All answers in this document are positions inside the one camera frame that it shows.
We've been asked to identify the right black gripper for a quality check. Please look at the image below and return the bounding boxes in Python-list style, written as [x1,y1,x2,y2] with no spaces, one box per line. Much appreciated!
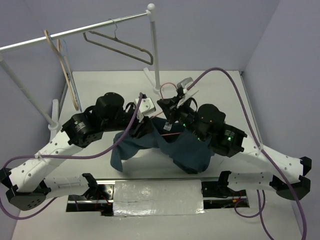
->
[157,93,206,141]

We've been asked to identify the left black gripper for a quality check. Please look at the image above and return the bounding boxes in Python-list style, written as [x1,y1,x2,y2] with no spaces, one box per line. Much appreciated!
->
[102,105,154,140]

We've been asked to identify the pink wire hanger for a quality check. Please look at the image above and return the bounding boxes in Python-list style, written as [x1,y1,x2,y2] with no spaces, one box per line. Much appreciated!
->
[149,82,181,137]

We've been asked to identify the blue t shirt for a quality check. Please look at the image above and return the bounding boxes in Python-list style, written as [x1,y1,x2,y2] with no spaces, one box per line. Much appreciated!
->
[110,117,215,174]

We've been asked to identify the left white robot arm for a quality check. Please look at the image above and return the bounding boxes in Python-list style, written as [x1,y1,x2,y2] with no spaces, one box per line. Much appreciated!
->
[0,92,156,211]

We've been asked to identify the grey plastic hanger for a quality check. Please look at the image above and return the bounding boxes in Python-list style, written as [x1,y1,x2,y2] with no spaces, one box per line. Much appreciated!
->
[82,18,154,65]

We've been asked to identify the wooden hanger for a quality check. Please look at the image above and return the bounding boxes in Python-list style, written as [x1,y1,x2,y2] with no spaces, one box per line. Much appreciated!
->
[44,30,80,111]

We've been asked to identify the white clothes rack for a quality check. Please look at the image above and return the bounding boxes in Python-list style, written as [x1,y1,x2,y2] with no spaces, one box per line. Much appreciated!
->
[0,3,161,134]

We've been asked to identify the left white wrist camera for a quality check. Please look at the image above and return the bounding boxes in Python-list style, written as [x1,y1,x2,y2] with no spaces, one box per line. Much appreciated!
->
[136,94,156,123]

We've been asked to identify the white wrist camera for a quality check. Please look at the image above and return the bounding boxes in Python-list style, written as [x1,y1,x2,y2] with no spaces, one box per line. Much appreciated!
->
[176,77,199,108]
[136,94,156,123]

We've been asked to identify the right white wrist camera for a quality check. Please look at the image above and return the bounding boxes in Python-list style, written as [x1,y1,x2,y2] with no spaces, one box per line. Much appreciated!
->
[176,77,199,108]

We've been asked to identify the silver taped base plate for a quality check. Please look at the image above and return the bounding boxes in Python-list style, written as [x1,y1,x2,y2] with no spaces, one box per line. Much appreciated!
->
[66,179,250,217]

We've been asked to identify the blue wire hanger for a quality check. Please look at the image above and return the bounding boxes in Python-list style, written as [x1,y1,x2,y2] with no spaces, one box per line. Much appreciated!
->
[58,38,82,112]

